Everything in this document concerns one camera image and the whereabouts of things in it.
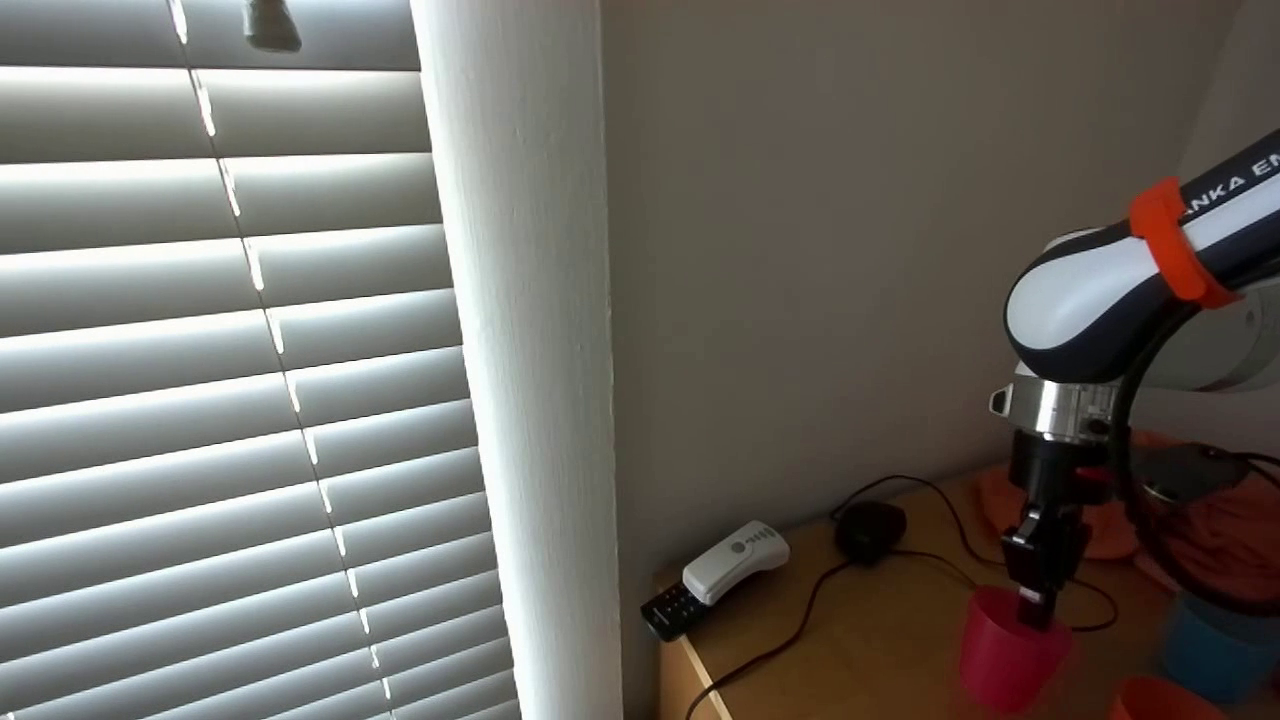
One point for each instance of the orange plastic cup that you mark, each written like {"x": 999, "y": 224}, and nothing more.
{"x": 1151, "y": 697}

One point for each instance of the wooden dresser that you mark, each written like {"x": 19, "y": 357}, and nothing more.
{"x": 834, "y": 641}

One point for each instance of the orange towel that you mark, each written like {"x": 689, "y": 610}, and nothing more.
{"x": 1193, "y": 512}

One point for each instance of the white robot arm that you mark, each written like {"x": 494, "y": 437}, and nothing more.
{"x": 1085, "y": 322}

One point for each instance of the black remote control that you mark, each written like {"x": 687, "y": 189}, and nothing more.
{"x": 674, "y": 610}

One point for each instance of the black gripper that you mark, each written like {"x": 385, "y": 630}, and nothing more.
{"x": 1049, "y": 532}

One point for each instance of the pink plastic cup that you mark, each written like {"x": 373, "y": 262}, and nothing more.
{"x": 1005, "y": 663}

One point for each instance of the blue plastic cup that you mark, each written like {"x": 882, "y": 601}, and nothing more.
{"x": 1219, "y": 652}

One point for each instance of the white window blind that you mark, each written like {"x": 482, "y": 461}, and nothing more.
{"x": 236, "y": 457}

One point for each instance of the black computer mouse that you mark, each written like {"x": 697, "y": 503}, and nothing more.
{"x": 865, "y": 532}

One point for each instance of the white handheld device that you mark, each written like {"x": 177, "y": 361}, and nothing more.
{"x": 730, "y": 561}

